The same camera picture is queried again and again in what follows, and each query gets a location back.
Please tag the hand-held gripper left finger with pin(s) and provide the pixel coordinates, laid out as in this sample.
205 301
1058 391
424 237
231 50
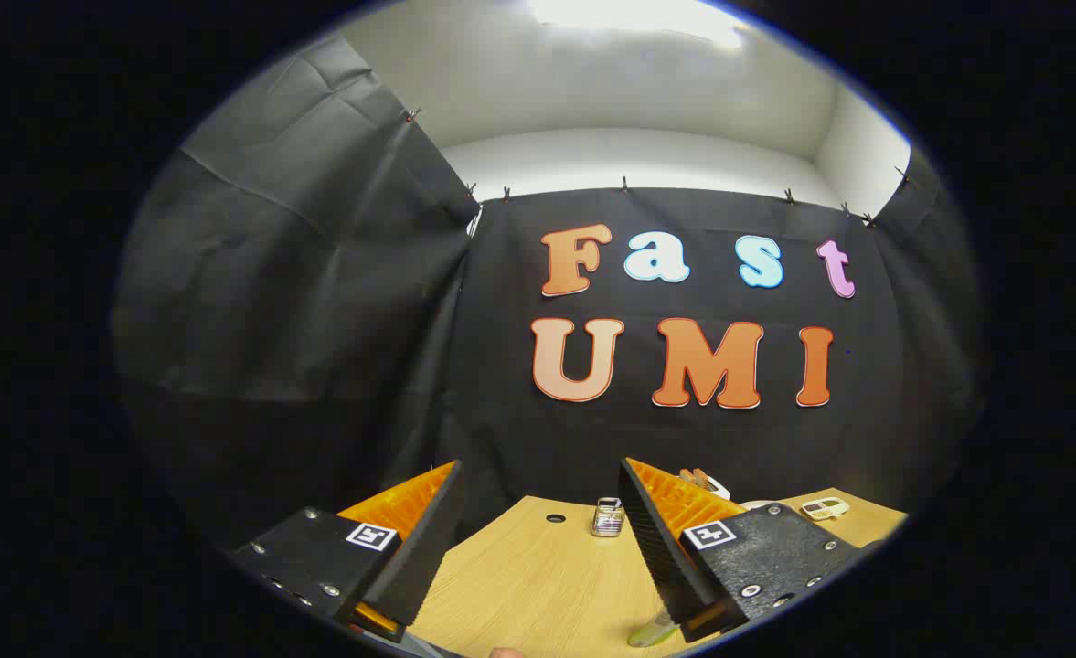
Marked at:
423 557

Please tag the wooden table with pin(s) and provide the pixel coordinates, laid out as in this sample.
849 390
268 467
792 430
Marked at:
538 585

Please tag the white plate with brown food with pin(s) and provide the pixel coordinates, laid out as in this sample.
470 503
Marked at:
707 482

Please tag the small clear square container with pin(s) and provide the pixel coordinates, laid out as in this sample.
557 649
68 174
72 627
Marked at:
608 521

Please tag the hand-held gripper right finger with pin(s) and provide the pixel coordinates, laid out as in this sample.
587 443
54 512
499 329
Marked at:
661 548

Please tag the clear plastic bottle white label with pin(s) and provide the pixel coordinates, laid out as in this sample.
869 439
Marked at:
652 632

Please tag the white divided snack tray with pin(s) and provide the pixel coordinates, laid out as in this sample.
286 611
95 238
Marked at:
824 509

